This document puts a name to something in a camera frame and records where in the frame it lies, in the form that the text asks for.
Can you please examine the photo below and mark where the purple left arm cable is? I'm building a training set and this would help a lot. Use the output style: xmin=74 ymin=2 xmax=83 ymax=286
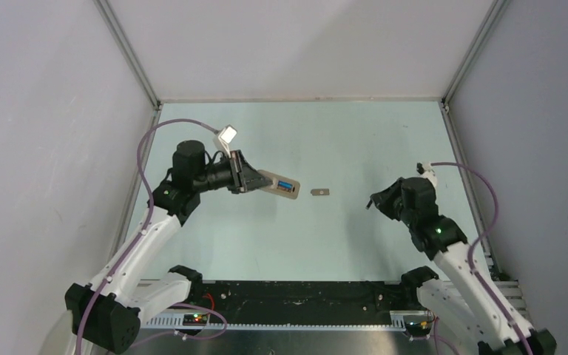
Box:
xmin=73 ymin=118 xmax=229 ymax=355

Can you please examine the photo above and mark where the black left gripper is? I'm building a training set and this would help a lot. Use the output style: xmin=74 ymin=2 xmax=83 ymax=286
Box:
xmin=193 ymin=149 xmax=271 ymax=194

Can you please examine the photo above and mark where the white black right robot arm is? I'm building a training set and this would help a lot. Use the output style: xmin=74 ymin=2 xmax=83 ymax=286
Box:
xmin=368 ymin=173 xmax=557 ymax=354

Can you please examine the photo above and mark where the beige remote control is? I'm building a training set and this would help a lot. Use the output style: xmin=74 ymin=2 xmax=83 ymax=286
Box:
xmin=258 ymin=169 xmax=300 ymax=200

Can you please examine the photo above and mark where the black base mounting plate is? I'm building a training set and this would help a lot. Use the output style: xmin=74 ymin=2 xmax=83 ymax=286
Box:
xmin=157 ymin=280 xmax=449 ymax=325

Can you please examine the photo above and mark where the blue battery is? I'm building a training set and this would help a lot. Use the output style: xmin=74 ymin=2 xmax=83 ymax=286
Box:
xmin=277 ymin=181 xmax=294 ymax=192

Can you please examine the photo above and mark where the controller board with leds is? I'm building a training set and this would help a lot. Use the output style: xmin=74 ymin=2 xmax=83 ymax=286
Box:
xmin=182 ymin=314 xmax=209 ymax=327
xmin=405 ymin=321 xmax=434 ymax=339

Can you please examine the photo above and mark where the beige battery compartment cover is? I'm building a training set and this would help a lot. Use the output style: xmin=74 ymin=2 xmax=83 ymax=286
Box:
xmin=310 ymin=189 xmax=330 ymax=196

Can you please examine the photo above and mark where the grey slotted cable duct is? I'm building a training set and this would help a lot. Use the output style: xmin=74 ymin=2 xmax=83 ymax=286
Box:
xmin=141 ymin=314 xmax=408 ymax=332

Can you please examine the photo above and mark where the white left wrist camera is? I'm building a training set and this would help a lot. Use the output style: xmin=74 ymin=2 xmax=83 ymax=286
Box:
xmin=213 ymin=125 xmax=237 ymax=158

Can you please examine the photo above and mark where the left controller board with LEDs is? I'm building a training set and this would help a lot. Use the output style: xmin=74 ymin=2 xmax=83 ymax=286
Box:
xmin=182 ymin=314 xmax=209 ymax=327

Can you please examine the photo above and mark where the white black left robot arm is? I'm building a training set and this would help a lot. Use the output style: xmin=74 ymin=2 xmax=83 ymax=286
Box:
xmin=65 ymin=140 xmax=273 ymax=354

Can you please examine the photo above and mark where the right controller board with LEDs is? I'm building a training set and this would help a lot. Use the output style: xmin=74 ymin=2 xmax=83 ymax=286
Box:
xmin=405 ymin=321 xmax=434 ymax=339

